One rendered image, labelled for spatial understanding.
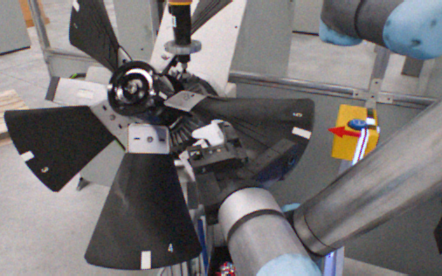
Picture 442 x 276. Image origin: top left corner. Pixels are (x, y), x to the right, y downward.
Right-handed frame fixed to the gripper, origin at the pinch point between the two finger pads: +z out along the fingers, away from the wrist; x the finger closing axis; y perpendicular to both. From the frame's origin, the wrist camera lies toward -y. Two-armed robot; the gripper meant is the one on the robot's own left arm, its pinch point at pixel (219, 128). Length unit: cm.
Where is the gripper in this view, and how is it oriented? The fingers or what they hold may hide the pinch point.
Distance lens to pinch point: 55.5
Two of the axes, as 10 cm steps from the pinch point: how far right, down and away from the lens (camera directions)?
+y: -9.6, 2.3, -1.7
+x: 1.0, 8.3, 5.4
